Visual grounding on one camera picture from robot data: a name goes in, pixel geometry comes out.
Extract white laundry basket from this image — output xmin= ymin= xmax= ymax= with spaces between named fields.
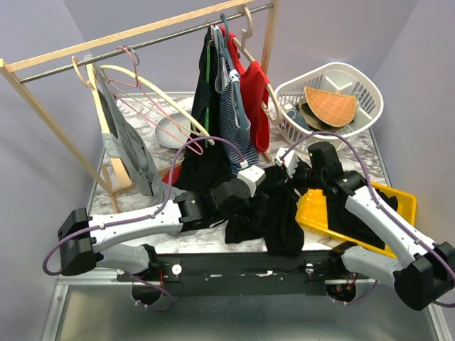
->
xmin=275 ymin=62 xmax=383 ymax=144

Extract cream wooden hanger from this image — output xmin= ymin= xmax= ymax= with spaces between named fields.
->
xmin=99 ymin=65 xmax=215 ymax=146

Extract wooden hanger under grey top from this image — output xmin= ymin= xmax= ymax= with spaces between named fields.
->
xmin=71 ymin=56 xmax=134 ymax=196

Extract yellow plastic tray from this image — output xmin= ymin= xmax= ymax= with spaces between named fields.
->
xmin=296 ymin=183 xmax=417 ymax=258

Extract green plastic hanger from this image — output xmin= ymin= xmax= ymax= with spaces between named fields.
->
xmin=204 ymin=40 xmax=212 ymax=132

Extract dark items in basket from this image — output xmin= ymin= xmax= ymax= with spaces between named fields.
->
xmin=284 ymin=99 xmax=347 ymax=131

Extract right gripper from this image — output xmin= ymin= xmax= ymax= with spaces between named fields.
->
xmin=277 ymin=156 xmax=326 ymax=202

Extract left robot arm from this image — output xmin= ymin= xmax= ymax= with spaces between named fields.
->
xmin=58 ymin=178 xmax=257 ymax=281

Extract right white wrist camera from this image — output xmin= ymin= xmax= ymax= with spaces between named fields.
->
xmin=274 ymin=147 xmax=300 ymax=178

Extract red tank top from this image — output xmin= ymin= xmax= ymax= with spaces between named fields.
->
xmin=172 ymin=26 xmax=269 ymax=191

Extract grey tank top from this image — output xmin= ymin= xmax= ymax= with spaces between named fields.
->
xmin=94 ymin=66 xmax=167 ymax=205

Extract blue grey hanger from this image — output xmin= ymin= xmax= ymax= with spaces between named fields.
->
xmin=220 ymin=13 xmax=249 ymax=130

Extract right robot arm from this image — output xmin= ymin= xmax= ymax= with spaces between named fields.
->
xmin=275 ymin=141 xmax=454 ymax=310

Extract blue striped tank top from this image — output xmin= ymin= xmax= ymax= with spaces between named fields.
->
xmin=213 ymin=26 xmax=259 ymax=174

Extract wooden hanger under red top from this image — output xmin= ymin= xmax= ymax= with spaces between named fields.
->
xmin=233 ymin=4 xmax=283 ymax=126

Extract white oval plate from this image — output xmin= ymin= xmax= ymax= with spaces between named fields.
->
xmin=155 ymin=113 xmax=191 ymax=149

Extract wooden clothes rack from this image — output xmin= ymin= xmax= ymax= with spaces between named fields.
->
xmin=1 ymin=1 xmax=279 ymax=213

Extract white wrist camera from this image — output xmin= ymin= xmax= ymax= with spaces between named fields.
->
xmin=237 ymin=161 xmax=266 ymax=197
xmin=274 ymin=147 xmax=300 ymax=178

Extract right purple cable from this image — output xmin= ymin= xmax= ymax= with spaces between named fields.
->
xmin=280 ymin=131 xmax=455 ymax=309

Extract hanging black garment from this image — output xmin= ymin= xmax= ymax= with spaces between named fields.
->
xmin=173 ymin=27 xmax=242 ymax=195

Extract pink wire hanger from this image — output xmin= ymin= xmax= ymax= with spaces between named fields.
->
xmin=101 ymin=45 xmax=203 ymax=156

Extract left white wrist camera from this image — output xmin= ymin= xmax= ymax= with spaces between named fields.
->
xmin=237 ymin=161 xmax=266 ymax=197

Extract black tank top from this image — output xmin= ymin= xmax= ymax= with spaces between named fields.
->
xmin=225 ymin=166 xmax=304 ymax=257

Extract black mounting rail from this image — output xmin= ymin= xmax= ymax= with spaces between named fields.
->
xmin=132 ymin=250 xmax=359 ymax=301

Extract black cloth in tray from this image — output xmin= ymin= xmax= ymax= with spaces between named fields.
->
xmin=323 ymin=190 xmax=385 ymax=250

